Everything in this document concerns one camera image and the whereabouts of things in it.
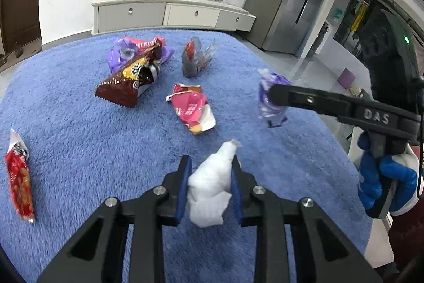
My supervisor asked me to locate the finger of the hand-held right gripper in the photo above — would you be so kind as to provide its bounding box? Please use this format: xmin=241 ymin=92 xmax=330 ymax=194
xmin=270 ymin=83 xmax=357 ymax=125

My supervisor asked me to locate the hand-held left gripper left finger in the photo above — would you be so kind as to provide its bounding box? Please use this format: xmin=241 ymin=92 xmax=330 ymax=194
xmin=36 ymin=155 xmax=193 ymax=283

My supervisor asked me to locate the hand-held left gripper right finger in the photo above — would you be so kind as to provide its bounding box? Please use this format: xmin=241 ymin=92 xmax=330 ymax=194
xmin=231 ymin=155 xmax=391 ymax=283

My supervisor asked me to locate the white tissue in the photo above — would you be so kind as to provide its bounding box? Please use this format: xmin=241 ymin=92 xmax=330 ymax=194
xmin=187 ymin=139 xmax=242 ymax=228

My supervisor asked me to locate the purple and white wrapper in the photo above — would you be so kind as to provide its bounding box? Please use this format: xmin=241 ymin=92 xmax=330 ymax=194
xmin=258 ymin=68 xmax=292 ymax=128

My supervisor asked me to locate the pink snack wrapper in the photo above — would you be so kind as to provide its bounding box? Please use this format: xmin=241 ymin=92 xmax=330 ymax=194
xmin=166 ymin=83 xmax=217 ymax=136

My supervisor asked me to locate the brown snack bag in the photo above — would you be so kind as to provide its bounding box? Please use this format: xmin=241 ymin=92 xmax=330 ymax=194
xmin=95 ymin=41 xmax=164 ymax=108

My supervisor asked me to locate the clear grey plastic wrapper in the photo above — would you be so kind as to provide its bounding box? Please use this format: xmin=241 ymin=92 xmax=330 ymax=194
xmin=181 ymin=38 xmax=217 ymax=77

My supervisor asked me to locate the purple and pink wrapper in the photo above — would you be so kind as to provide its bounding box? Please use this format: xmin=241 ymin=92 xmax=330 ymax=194
xmin=107 ymin=35 xmax=175 ymax=74

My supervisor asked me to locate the red snack packet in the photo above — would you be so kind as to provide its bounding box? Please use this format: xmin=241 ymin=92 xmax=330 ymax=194
xmin=5 ymin=129 xmax=36 ymax=223

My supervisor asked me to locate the person's right forearm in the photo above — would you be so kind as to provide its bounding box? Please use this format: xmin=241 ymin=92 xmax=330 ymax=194
xmin=389 ymin=200 xmax=424 ymax=274

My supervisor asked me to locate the person's right hand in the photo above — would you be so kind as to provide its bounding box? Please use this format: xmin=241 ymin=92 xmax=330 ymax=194
xmin=357 ymin=132 xmax=420 ymax=216

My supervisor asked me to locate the purple waste bin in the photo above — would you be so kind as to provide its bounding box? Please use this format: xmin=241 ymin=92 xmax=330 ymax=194
xmin=338 ymin=68 xmax=356 ymax=89

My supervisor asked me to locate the yellow hanging garment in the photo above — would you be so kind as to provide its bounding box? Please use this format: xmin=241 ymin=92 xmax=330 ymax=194
xmin=351 ymin=3 xmax=367 ymax=33

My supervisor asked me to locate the blue fluffy blanket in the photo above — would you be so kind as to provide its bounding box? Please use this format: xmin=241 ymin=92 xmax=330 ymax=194
xmin=0 ymin=30 xmax=373 ymax=283

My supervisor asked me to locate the white television cabinet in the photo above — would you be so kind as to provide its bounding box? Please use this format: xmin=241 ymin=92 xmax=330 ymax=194
xmin=92 ymin=0 xmax=257 ymax=36

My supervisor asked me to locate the dark brown door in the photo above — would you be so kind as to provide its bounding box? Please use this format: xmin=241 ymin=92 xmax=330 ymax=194
xmin=0 ymin=0 xmax=45 ymax=55

